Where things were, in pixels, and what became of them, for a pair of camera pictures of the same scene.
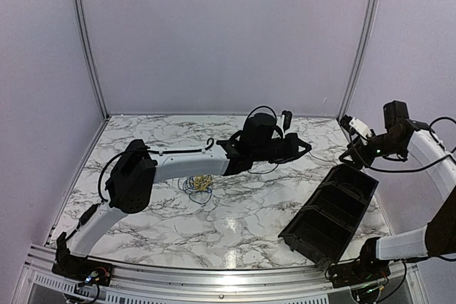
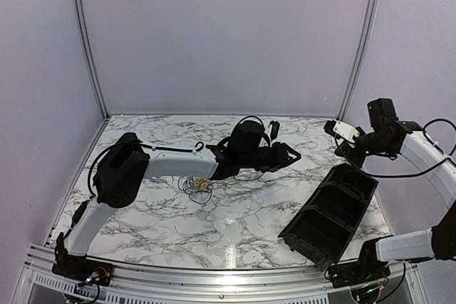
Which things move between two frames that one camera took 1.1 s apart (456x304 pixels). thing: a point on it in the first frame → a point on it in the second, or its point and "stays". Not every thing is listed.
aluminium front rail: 35,282 stays
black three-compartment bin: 324,226 stays
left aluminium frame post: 78,0 stays
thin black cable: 323,159 → 350,184
